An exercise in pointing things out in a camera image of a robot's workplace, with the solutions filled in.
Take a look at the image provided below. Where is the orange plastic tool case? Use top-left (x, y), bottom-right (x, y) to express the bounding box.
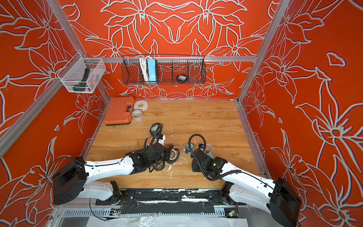
top-left (104, 96), bottom-right (135, 126)

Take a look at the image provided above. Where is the white cable in basket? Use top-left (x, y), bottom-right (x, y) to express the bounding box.
top-left (139, 56), bottom-right (150, 83)

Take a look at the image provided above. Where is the teal charger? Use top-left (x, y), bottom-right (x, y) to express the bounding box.
top-left (184, 144), bottom-right (195, 155)

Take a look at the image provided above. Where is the white tape roll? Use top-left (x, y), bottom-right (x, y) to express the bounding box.
top-left (133, 100), bottom-right (148, 112)

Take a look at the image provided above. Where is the teal charger near right arm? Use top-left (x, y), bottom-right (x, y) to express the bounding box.
top-left (207, 152), bottom-right (214, 159)

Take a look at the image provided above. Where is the black wire wall basket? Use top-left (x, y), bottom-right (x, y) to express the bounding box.
top-left (121, 54), bottom-right (207, 85)

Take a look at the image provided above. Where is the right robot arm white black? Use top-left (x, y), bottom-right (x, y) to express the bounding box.
top-left (190, 148), bottom-right (302, 227)

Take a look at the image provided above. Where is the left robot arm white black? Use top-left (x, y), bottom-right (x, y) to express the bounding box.
top-left (52, 143), bottom-right (178, 205)

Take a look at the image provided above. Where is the clear acrylic wall box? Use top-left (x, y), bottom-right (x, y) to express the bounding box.
top-left (57, 57), bottom-right (106, 94)

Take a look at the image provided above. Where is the clear tape roll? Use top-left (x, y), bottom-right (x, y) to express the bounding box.
top-left (131, 110), bottom-right (144, 122)

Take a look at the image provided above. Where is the black charger in basket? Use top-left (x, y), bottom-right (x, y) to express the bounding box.
top-left (176, 75), bottom-right (188, 83)

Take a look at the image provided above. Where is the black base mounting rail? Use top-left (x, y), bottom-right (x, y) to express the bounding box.
top-left (95, 188), bottom-right (245, 217)

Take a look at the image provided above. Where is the light blue power bank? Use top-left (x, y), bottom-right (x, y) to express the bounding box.
top-left (147, 59), bottom-right (157, 83)

